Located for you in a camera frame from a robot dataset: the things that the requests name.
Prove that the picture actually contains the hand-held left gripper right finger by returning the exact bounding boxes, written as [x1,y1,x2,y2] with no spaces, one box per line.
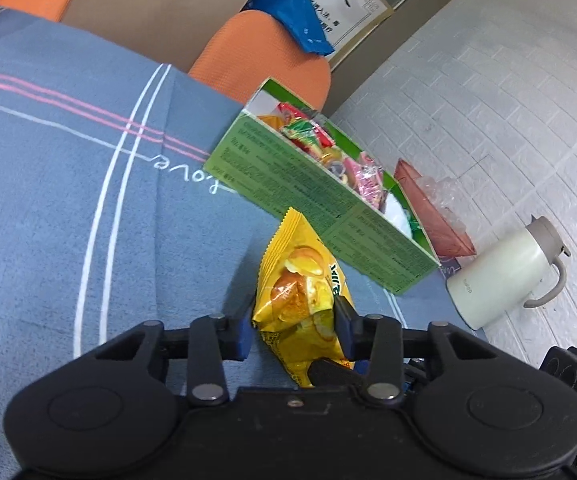
[333,296,494,407]

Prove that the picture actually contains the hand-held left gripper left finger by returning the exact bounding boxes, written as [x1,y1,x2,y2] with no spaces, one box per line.
[93,294,258,407]

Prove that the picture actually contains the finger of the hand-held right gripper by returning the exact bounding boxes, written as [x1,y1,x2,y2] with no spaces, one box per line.
[308,357,366,391]

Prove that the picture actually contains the yellow snack packet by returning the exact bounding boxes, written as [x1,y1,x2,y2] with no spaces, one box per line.
[252,207,364,388]

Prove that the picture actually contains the green cardboard box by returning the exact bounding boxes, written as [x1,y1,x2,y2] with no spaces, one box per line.
[202,77,441,296]

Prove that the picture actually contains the white thermos jug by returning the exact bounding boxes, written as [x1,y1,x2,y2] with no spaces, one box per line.
[445,216,571,331]

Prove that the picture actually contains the pink plastic bowl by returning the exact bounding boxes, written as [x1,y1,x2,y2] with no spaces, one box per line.
[393,158,476,257]

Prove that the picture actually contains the clear plastic wrappers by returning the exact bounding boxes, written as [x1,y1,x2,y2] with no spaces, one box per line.
[415,175,469,233]

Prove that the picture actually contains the blue striped tablecloth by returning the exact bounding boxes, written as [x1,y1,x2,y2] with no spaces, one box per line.
[0,5,474,480]

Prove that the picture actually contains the blue plastic bag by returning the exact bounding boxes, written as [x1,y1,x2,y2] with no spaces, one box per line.
[241,0,335,56]

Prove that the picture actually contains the white calligraphy poster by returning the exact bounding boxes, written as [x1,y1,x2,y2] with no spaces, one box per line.
[297,0,390,50]

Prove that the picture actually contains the brown paper bag blue handles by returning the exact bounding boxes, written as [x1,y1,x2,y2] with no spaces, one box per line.
[61,0,264,73]

